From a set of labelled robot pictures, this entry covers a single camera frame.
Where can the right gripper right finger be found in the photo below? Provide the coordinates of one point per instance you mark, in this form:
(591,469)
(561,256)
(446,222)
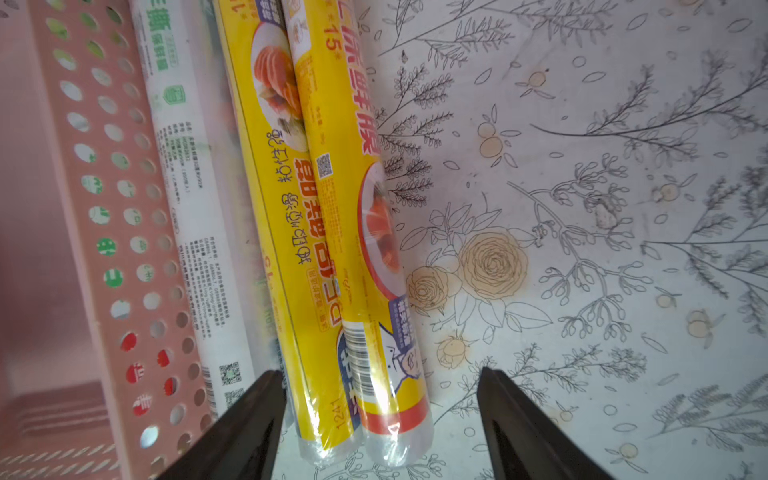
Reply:
(523,443)

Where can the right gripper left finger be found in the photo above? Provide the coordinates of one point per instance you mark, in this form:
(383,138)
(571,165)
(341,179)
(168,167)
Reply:
(243,443)

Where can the yellow wrap roll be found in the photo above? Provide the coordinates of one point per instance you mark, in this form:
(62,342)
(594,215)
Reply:
(299,269)
(338,111)

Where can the white green wrap roll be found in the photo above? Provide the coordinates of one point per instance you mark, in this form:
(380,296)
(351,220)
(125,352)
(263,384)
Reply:
(212,215)

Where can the pink plastic basket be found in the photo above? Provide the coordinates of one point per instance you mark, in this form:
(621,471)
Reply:
(100,372)

